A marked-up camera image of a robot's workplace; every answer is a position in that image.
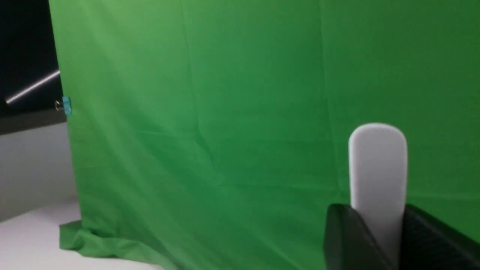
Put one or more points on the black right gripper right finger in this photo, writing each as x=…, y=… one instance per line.
x=429, y=244

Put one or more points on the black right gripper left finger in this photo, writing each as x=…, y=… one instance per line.
x=349, y=244

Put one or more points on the green backdrop cloth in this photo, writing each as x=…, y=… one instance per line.
x=213, y=134

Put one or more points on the blue binder clip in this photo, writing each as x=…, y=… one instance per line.
x=64, y=105

